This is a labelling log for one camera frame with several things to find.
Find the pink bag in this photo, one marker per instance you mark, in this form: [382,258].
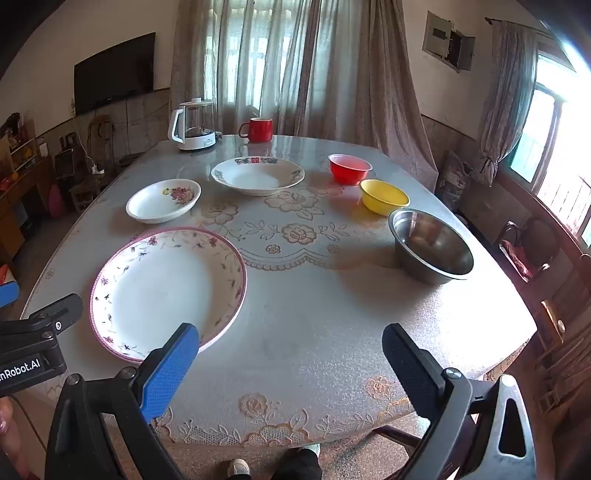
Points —
[55,201]

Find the beige patterned curtain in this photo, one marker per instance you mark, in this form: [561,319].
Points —
[189,60]
[383,101]

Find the stainless steel bowl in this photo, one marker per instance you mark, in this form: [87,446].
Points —
[429,251]

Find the wooden lattice chair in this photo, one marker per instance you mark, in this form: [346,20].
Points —
[568,332]

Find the red plastic bowl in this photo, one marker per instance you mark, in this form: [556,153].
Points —
[348,173]

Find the white power strip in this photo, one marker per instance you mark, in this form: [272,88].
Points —
[97,170]

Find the sheer white curtain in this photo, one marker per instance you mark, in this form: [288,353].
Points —
[268,55]

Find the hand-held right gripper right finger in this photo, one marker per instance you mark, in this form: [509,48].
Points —
[411,369]

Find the large pink-rimmed plate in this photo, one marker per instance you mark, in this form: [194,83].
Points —
[161,295]

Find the person's left hand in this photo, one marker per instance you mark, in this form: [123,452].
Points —
[9,438]

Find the white plate with red print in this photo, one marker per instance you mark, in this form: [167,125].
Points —
[254,177]

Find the wall electrical panel box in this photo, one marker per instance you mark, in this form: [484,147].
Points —
[448,41]

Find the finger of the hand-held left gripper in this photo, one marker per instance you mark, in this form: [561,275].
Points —
[7,294]
[60,309]

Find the small white rose plate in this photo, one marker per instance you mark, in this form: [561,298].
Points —
[152,205]

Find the person's dark trousers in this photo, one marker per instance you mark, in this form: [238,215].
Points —
[295,466]

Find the wooden high-back chair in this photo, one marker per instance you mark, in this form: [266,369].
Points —
[99,138]

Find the black flat television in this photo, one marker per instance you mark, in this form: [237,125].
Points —
[115,74]

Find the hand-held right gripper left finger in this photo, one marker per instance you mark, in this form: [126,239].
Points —
[170,371]

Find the red mug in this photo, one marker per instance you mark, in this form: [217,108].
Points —
[261,130]

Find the side window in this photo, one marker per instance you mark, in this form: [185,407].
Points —
[558,129]

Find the yellow plastic bowl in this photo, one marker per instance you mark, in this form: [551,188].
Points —
[383,196]

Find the round-back chair with red cushion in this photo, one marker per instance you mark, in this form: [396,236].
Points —
[521,254]

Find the person's white shoe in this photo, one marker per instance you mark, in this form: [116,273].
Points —
[238,468]
[311,448]

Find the printed sack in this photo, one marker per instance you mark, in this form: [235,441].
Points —
[455,177]

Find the white glass electric kettle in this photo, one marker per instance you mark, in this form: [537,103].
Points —
[194,138]

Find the tied beige window curtain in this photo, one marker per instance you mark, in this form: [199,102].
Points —
[503,101]

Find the wooden stool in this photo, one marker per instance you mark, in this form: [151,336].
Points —
[87,191]

